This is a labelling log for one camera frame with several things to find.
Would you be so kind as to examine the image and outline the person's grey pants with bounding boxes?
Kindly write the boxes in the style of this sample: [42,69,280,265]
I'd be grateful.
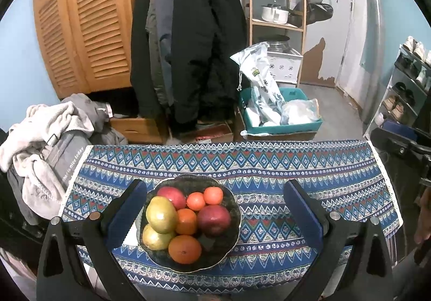
[392,244,431,301]

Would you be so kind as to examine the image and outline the white printed plastic bag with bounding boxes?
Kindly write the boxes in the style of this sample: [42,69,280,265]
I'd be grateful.
[230,41,287,126]

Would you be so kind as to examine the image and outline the large orange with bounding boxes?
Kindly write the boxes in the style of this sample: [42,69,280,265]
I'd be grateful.
[168,234,202,264]

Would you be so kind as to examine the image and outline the person's right hand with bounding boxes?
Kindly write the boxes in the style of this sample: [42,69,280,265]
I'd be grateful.
[414,191,431,245]

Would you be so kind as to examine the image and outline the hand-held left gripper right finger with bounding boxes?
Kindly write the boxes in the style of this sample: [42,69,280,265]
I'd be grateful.
[282,180,393,301]

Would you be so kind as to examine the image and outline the clear plastic bag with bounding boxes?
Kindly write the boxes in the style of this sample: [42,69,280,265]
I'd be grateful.
[280,99,320,124]

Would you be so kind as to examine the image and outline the pile of grey-white clothes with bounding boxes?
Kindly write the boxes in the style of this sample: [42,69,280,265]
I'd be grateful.
[0,101,95,217]

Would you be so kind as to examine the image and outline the grey hanging bag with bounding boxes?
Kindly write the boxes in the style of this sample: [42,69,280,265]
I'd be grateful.
[296,0,334,25]

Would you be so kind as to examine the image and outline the group of assorted shoes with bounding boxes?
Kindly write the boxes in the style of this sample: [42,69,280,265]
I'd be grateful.
[374,35,431,126]

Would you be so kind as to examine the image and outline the white shoe rack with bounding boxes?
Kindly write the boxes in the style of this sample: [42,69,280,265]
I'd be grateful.
[363,43,431,140]

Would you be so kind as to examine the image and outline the large black coat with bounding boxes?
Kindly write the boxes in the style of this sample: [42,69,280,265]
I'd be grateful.
[170,0,248,126]

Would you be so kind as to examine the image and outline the grey printed bag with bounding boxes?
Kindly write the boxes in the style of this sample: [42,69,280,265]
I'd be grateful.
[44,133,93,187]

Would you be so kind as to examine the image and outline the yellow pear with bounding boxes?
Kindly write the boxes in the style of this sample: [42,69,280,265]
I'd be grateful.
[142,223,176,251]

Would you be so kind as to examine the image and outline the red print cardboard box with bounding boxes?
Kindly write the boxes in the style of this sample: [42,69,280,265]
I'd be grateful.
[172,121,234,145]

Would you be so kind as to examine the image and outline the thin black coat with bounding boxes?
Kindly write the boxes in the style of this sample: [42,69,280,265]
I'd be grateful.
[130,0,162,118]

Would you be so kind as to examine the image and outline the grey jacket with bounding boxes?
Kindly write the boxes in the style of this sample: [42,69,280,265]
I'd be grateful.
[145,0,176,108]

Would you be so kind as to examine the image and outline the small tangerine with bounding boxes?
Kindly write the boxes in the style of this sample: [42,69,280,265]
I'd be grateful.
[187,192,206,212]
[203,186,224,205]
[175,208,198,235]

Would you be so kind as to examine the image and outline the white door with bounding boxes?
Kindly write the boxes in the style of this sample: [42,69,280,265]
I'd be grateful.
[335,0,383,99]

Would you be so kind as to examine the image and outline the yellow green mango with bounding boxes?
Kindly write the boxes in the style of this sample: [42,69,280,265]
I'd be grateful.
[146,196,178,234]

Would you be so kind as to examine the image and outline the wooden shelf rack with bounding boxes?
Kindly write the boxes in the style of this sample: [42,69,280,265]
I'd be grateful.
[244,0,308,86]

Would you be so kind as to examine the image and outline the grey hoodie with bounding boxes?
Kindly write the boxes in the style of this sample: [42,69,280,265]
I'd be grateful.
[61,93,128,147]

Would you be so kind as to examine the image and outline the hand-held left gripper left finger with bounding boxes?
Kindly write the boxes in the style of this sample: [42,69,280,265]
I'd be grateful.
[36,179,149,301]

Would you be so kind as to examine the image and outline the teal storage box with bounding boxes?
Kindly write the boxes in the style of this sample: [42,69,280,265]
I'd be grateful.
[238,87,324,136]

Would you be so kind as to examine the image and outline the pink red peach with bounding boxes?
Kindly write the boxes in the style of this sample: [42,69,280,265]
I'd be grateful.
[157,186,187,210]

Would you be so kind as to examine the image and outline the steel pot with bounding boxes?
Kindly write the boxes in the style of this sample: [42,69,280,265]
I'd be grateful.
[266,35,291,52]

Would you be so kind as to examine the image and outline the white pot with lid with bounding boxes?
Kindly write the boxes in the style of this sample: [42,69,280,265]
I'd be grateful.
[261,3,291,23]

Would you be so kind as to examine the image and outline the blue patterned tablecloth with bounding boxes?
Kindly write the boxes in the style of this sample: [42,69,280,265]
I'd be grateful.
[58,139,404,300]

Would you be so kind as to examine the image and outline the dark red apple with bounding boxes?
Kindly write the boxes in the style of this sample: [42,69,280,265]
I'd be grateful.
[197,205,232,236]

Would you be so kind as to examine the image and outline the white plastic basket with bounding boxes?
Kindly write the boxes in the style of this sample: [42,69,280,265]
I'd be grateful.
[267,49,304,84]

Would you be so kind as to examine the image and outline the wooden louvered wardrobe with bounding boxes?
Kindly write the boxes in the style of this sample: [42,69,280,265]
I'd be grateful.
[33,0,152,99]

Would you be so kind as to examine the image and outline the dark green glass bowl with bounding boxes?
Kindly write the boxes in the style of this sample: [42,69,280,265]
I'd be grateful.
[136,174,242,273]

